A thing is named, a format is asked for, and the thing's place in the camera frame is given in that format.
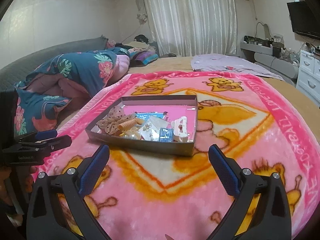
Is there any sheer butterfly bow clip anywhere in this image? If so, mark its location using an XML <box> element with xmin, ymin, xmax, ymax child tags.
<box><xmin>97</xmin><ymin>106</ymin><xmax>136</xmax><ymax>135</ymax></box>

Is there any peach spiral hair tie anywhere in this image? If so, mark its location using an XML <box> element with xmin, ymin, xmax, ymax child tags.
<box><xmin>117</xmin><ymin>117</ymin><xmax>146</xmax><ymax>131</ymax></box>

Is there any silver earring card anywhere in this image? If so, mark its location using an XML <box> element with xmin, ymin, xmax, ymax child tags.
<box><xmin>139</xmin><ymin>120</ymin><xmax>159</xmax><ymax>141</ymax></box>

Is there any clear plastic zip bag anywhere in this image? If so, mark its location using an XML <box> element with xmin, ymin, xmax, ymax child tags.
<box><xmin>149</xmin><ymin>116</ymin><xmax>169</xmax><ymax>130</ymax></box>

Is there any white pink claw clip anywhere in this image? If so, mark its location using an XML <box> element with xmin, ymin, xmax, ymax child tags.
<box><xmin>171</xmin><ymin>116</ymin><xmax>188</xmax><ymax>143</ymax></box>

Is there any small blue jewelry box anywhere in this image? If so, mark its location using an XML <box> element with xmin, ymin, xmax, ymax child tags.
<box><xmin>158</xmin><ymin>128</ymin><xmax>174</xmax><ymax>142</ymax></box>

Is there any pearl earrings pair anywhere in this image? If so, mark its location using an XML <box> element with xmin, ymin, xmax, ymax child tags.
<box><xmin>122</xmin><ymin>126</ymin><xmax>142</xmax><ymax>140</ymax></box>

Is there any person's left hand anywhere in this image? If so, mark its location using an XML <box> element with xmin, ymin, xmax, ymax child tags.
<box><xmin>1</xmin><ymin>166</ymin><xmax>37</xmax><ymax>220</ymax></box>

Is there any blue floral quilt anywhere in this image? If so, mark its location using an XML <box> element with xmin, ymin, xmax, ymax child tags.
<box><xmin>14</xmin><ymin>47</ymin><xmax>130</xmax><ymax>136</ymax></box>

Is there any grey upholstered headboard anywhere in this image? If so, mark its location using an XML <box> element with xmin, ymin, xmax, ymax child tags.
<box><xmin>0</xmin><ymin>35</ymin><xmax>108</xmax><ymax>90</ymax></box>

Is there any pink bear fleece blanket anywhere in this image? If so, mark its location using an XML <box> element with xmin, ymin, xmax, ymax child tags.
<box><xmin>40</xmin><ymin>72</ymin><xmax>319</xmax><ymax>239</ymax></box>

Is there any shallow cardboard box tray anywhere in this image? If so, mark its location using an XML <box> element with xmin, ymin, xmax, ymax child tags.
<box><xmin>85</xmin><ymin>95</ymin><xmax>197</xmax><ymax>157</ymax></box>

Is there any purple striped pillow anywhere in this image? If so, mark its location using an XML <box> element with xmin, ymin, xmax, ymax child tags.
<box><xmin>130</xmin><ymin>50</ymin><xmax>158</xmax><ymax>67</ymax></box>

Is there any pile of dark clothes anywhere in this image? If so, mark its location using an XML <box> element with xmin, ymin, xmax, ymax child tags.
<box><xmin>135</xmin><ymin>34</ymin><xmax>149</xmax><ymax>44</ymax></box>

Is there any white drawer cabinet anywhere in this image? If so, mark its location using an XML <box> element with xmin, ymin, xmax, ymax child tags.
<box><xmin>296</xmin><ymin>50</ymin><xmax>320</xmax><ymax>106</ymax></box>

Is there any lilac bed sheet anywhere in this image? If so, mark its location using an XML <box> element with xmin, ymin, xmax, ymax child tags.
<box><xmin>191</xmin><ymin>54</ymin><xmax>284</xmax><ymax>81</ymax></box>

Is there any white pleated curtain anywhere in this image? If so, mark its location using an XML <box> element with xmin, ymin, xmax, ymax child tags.
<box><xmin>144</xmin><ymin>0</ymin><xmax>237</xmax><ymax>56</ymax></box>

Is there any black flat television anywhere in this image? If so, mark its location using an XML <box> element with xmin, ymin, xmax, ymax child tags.
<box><xmin>287</xmin><ymin>1</ymin><xmax>320</xmax><ymax>40</ymax></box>

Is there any grey wall shelf desk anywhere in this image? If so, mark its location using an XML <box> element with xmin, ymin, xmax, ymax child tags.
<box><xmin>240</xmin><ymin>41</ymin><xmax>298</xmax><ymax>86</ymax></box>

